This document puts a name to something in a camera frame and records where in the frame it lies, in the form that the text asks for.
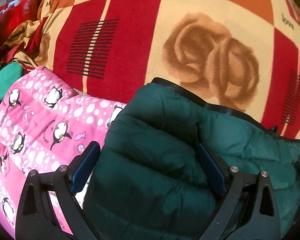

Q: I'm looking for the red orange rose blanket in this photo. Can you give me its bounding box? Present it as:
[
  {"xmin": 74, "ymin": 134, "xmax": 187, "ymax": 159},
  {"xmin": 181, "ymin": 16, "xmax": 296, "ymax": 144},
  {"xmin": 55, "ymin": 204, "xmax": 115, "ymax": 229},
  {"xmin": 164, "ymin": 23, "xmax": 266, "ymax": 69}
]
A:
[{"xmin": 35, "ymin": 0, "xmax": 300, "ymax": 139}]

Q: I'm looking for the teal green garment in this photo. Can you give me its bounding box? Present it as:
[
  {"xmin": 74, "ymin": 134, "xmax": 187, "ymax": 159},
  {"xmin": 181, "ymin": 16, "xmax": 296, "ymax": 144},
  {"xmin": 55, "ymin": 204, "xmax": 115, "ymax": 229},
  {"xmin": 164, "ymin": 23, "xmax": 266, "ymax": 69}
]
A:
[{"xmin": 0, "ymin": 62, "xmax": 23, "ymax": 101}]

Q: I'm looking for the pink penguin quilt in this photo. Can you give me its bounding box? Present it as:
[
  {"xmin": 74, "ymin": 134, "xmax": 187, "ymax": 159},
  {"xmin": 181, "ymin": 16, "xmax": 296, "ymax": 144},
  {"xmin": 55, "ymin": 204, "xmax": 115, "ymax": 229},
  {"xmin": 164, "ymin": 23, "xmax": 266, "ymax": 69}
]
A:
[{"xmin": 0, "ymin": 67, "xmax": 125, "ymax": 236}]

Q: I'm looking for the red crumpled clothes pile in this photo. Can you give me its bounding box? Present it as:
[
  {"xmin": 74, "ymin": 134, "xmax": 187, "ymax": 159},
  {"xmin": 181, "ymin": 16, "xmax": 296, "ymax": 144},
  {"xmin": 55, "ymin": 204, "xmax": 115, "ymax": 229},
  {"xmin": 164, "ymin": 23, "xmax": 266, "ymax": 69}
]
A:
[{"xmin": 0, "ymin": 0, "xmax": 41, "ymax": 65}]

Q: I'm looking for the dark green puffer jacket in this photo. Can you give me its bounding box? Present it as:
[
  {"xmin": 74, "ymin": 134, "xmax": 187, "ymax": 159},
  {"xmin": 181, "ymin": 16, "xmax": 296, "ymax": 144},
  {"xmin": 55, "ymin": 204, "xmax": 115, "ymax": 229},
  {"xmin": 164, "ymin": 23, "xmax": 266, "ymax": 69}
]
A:
[{"xmin": 83, "ymin": 78, "xmax": 300, "ymax": 239}]

